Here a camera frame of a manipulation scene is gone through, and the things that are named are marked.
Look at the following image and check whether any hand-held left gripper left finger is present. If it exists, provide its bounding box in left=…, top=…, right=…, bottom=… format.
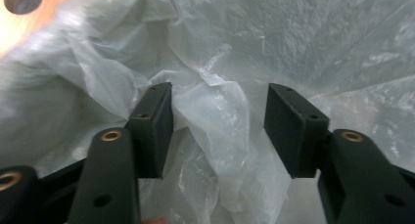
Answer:
left=67, top=81, right=174, bottom=224

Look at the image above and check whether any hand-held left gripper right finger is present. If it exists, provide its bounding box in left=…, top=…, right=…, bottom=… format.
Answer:
left=263, top=82, right=415, bottom=224

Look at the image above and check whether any white bag with blue drawstring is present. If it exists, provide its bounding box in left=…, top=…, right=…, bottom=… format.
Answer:
left=0, top=0, right=415, bottom=224

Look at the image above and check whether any round table grommet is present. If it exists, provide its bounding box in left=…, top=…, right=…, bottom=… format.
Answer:
left=3, top=0, right=44, bottom=16

